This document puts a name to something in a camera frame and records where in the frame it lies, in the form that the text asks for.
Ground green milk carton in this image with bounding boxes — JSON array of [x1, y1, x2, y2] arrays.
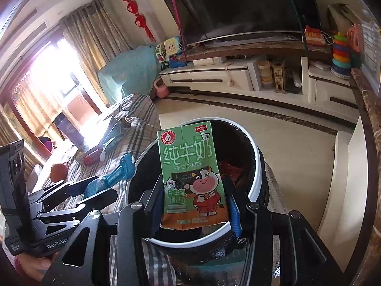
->
[[157, 121, 229, 230]]

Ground red snack bag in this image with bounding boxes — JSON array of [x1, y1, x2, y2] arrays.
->
[[218, 161, 246, 185]]

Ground white round trash bin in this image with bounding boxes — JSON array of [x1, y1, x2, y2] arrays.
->
[[125, 117, 268, 249]]

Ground person's left hand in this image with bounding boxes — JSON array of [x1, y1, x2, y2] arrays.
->
[[16, 252, 58, 281]]

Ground red apple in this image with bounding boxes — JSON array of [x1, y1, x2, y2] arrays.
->
[[50, 163, 68, 183]]

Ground black phone on gripper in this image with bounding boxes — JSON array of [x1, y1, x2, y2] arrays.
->
[[1, 139, 30, 238]]

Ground children's picture book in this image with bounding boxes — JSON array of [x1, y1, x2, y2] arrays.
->
[[75, 117, 119, 162]]

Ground purple water bottle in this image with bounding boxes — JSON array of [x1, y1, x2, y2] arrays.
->
[[53, 112, 85, 152]]

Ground teal cloth covered furniture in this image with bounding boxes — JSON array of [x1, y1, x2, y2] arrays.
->
[[97, 45, 161, 105]]

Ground right beige curtain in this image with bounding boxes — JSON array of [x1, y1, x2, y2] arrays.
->
[[59, 0, 131, 105]]

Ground white tv cabinet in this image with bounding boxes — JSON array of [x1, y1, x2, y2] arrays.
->
[[160, 55, 359, 123]]

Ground red hanging heart decoration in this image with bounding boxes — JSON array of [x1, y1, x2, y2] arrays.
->
[[121, 0, 156, 43]]

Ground black flat screen television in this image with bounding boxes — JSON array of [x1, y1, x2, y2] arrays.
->
[[164, 0, 322, 45]]

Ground rainbow stacking ring toy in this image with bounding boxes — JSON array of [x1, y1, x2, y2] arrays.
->
[[331, 32, 352, 80]]

